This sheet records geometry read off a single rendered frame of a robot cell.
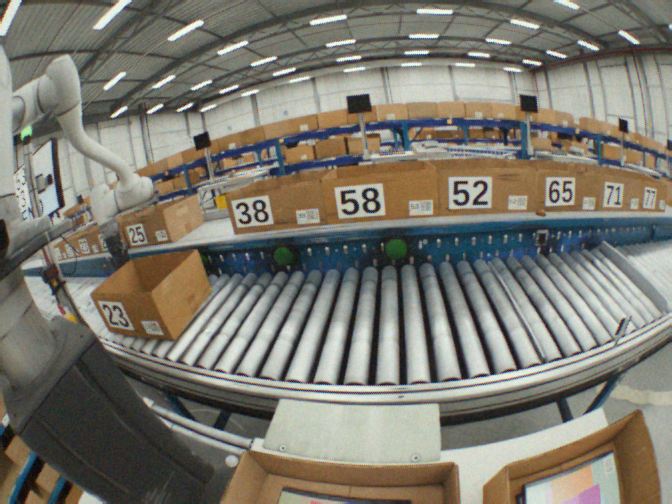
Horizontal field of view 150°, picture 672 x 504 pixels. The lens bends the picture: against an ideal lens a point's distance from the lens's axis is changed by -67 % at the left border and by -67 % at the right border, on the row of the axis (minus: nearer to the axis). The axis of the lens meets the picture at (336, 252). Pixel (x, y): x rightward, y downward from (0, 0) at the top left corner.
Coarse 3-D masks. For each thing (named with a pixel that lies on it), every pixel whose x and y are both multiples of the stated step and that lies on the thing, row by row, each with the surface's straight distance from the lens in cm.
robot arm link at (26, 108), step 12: (36, 84) 96; (12, 96) 94; (24, 96) 92; (36, 96) 94; (12, 108) 84; (24, 108) 91; (36, 108) 95; (12, 120) 84; (24, 120) 92; (36, 120) 101; (12, 132) 90
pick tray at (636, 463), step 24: (600, 432) 47; (624, 432) 58; (648, 432) 54; (552, 456) 44; (576, 456) 53; (624, 456) 58; (648, 456) 54; (504, 480) 38; (528, 480) 49; (624, 480) 59; (648, 480) 55
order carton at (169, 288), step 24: (144, 264) 121; (168, 264) 111; (192, 264) 96; (96, 288) 113; (120, 288) 120; (144, 288) 129; (168, 288) 85; (192, 288) 95; (144, 312) 87; (168, 312) 85; (192, 312) 94; (144, 336) 97; (168, 336) 87
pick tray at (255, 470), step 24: (240, 456) 41; (264, 456) 40; (240, 480) 42; (264, 480) 48; (288, 480) 47; (312, 480) 46; (336, 480) 44; (360, 480) 42; (384, 480) 42; (408, 480) 42; (432, 480) 43; (456, 480) 36
